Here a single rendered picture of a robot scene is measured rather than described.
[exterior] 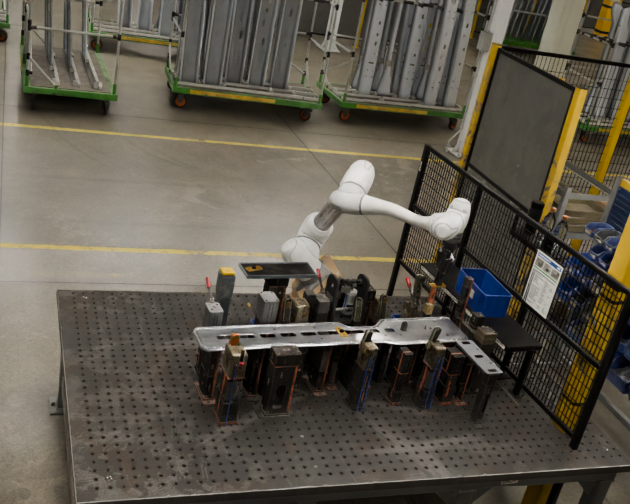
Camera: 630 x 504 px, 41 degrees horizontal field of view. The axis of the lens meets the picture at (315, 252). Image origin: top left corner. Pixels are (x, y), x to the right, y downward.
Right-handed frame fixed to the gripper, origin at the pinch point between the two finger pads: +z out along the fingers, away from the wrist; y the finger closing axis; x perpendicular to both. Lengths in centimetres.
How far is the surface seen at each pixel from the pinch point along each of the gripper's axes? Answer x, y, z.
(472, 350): 14.9, 21.8, 28.3
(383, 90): 346, -697, 92
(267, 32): 165, -702, 35
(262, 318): -83, -12, 27
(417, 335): -7.7, 6.3, 28.6
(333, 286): -45, -19, 15
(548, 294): 54, 17, 1
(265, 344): -88, 7, 29
